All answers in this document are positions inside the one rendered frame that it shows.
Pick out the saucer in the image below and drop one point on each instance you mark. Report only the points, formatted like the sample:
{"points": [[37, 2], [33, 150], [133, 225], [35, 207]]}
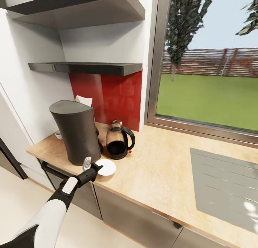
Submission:
{"points": [[108, 169]]}

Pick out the electric kettle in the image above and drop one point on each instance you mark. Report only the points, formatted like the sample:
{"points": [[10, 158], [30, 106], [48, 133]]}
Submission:
{"points": [[117, 141]]}

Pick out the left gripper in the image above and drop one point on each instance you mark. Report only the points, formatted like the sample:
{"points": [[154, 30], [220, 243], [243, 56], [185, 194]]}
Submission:
{"points": [[92, 172]]}

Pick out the fixed window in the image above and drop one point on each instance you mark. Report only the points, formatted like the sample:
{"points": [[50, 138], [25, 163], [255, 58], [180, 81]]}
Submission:
{"points": [[203, 69]]}

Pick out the dishwasher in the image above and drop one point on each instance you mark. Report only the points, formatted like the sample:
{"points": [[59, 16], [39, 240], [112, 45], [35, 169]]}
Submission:
{"points": [[83, 197]]}

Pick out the paper coffee filter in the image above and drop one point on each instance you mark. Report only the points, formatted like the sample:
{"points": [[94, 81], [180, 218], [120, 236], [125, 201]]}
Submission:
{"points": [[83, 100]]}

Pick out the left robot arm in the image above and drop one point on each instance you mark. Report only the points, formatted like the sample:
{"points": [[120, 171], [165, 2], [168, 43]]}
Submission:
{"points": [[42, 230]]}

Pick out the coffee cup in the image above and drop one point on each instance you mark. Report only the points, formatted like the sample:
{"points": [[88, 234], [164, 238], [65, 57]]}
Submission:
{"points": [[58, 135]]}

